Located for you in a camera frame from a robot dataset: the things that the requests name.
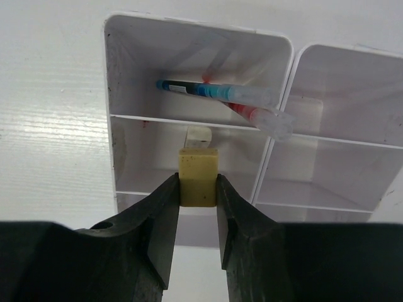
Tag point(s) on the right white compartment container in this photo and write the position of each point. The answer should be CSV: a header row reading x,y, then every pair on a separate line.
x,y
343,162

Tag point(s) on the left white compartment container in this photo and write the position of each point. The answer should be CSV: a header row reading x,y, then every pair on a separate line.
x,y
148,126

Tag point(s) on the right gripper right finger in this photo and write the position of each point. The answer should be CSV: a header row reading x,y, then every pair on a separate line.
x,y
265,260

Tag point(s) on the white compartment container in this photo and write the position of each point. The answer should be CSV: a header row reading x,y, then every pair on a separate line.
x,y
343,162
148,126

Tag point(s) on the yellow eraser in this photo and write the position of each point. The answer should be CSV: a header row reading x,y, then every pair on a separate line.
x,y
198,171

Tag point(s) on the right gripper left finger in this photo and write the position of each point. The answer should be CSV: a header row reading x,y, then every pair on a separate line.
x,y
126,257

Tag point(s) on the grey eraser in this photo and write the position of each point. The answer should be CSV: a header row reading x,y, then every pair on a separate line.
x,y
198,137

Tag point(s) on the blue pen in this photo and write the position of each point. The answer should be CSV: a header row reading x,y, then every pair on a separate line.
x,y
214,91

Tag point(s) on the red pen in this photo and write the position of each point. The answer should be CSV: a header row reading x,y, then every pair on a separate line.
x,y
273,122

